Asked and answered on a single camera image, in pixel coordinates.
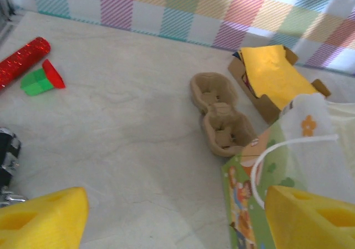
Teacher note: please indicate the green red paper cone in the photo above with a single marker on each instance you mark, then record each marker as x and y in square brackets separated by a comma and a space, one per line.
[38, 81]

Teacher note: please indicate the black case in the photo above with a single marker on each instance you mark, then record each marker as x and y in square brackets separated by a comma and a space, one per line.
[7, 152]

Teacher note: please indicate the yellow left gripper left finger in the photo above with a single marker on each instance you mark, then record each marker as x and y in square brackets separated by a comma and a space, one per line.
[55, 218]

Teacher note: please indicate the white printed paper bag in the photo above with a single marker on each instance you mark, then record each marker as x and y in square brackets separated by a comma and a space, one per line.
[305, 160]

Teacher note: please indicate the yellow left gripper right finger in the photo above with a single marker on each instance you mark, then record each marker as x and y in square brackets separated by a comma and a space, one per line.
[291, 224]

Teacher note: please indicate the cardboard napkin holder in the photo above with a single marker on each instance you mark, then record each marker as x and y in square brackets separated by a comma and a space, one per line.
[266, 107]

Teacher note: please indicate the red glitter tube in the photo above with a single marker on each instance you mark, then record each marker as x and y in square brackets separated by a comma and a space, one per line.
[22, 60]

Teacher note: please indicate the brown pulp cup carrier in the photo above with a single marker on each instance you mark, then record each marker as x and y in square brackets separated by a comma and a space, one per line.
[222, 113]

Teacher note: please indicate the yellow napkin stack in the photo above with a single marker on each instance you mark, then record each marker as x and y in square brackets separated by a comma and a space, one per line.
[274, 71]

